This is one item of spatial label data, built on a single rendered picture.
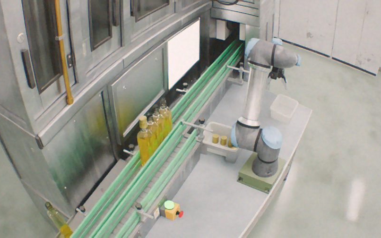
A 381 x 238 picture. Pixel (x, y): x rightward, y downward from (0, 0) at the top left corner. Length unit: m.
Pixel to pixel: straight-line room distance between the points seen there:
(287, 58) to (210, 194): 0.77
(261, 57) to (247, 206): 0.72
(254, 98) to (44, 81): 0.95
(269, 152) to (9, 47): 1.25
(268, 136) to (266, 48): 0.40
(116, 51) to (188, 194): 0.78
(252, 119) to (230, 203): 0.42
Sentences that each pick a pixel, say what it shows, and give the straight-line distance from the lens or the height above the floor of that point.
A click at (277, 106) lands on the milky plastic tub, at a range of 2.21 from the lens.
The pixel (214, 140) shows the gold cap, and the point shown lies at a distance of 1.82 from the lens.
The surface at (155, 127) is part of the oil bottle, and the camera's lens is 1.46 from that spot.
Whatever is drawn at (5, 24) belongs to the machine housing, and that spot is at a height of 1.83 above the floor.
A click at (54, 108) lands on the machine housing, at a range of 1.11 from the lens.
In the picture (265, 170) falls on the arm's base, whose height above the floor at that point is 0.88.
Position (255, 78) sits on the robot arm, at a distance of 1.46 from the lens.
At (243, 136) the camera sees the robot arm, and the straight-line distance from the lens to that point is 1.50.
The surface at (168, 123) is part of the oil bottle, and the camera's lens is 1.57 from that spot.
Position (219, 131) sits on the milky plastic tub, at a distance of 1.87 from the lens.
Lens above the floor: 2.02
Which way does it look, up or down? 39 degrees down
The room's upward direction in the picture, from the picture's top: straight up
